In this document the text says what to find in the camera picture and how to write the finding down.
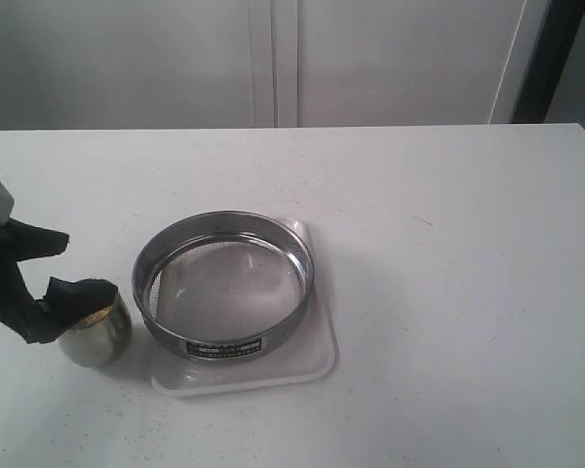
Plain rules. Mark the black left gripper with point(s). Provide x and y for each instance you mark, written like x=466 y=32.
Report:
x=64 y=304

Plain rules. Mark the stainless steel cup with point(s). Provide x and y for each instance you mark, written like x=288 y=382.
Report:
x=100 y=345

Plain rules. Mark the pile of tan sand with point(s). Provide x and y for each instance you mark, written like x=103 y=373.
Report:
x=94 y=318

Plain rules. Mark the round steel sieve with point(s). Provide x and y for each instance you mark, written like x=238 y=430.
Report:
x=223 y=286

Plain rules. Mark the white cabinet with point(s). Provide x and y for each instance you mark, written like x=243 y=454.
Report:
x=257 y=64

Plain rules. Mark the white plastic tray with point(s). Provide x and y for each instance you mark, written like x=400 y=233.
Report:
x=307 y=354

